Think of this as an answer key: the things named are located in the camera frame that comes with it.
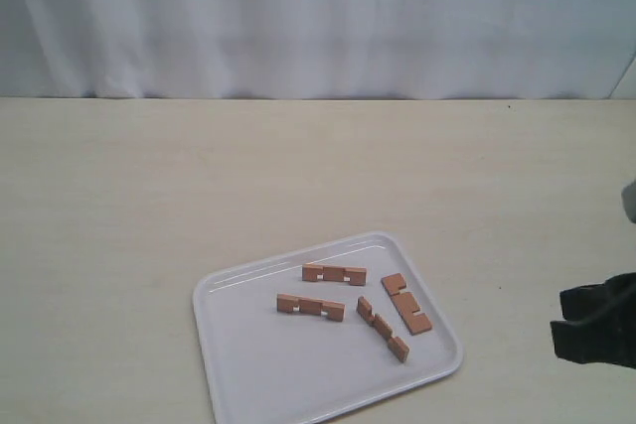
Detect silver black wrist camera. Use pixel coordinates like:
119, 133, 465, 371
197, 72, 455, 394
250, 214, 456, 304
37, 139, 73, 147
621, 180, 636, 223

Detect notched wooden piece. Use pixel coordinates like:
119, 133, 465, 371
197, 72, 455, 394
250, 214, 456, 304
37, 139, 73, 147
356, 296, 409, 363
276, 294, 346, 323
381, 273, 432, 336
301, 263, 367, 286

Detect white plastic tray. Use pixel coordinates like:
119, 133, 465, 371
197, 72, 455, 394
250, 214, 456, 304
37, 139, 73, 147
193, 231, 463, 423

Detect white backdrop curtain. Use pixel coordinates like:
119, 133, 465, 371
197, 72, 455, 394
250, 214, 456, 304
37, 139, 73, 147
1, 0, 635, 99

